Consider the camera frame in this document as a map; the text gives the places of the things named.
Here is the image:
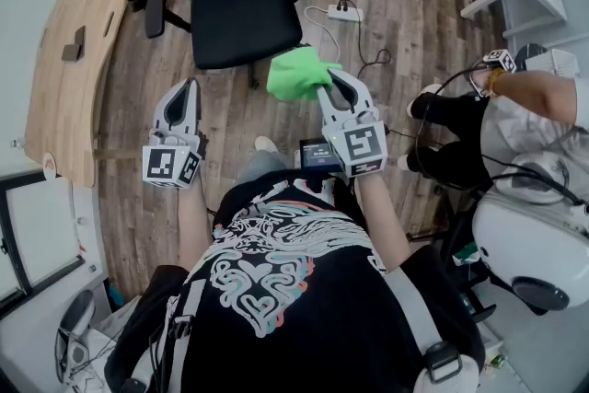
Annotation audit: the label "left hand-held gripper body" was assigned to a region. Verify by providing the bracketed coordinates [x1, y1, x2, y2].
[141, 128, 207, 191]

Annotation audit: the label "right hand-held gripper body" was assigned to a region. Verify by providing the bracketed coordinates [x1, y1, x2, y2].
[321, 110, 388, 179]

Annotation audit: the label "green wiping cloth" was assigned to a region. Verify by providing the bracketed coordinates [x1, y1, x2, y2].
[265, 45, 333, 103]

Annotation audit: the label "person's right forearm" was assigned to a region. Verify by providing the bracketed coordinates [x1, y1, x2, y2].
[354, 172, 413, 275]

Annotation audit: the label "person's left forearm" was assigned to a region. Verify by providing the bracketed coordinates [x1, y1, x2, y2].
[177, 177, 218, 273]

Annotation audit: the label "black waist-mounted screen device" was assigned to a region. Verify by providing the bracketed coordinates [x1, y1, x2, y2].
[298, 136, 344, 174]

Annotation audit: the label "person's legs in jeans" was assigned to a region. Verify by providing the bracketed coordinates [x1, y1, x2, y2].
[234, 135, 295, 186]

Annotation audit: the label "white power strip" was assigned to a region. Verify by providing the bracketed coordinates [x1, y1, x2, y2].
[326, 3, 365, 23]

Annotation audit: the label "curved wooden desk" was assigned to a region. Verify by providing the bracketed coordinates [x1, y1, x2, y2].
[23, 0, 160, 190]

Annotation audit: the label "black framed window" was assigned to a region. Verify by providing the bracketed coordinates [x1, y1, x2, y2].
[0, 172, 87, 319]

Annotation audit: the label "white helmet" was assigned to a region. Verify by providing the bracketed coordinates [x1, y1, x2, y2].
[494, 150, 574, 206]

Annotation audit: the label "white perforated basket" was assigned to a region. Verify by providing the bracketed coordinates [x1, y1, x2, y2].
[524, 48, 582, 80]

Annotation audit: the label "person's black printed t-shirt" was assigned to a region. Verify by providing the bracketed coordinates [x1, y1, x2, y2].
[104, 169, 487, 393]

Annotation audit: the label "black floor cable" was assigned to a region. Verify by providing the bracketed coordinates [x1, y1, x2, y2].
[316, 0, 393, 80]

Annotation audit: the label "white floor cable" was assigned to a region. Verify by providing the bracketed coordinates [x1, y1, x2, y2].
[303, 6, 342, 66]

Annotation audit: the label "grey harness strap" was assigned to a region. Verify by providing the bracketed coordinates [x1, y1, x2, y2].
[133, 278, 208, 393]
[385, 264, 480, 393]

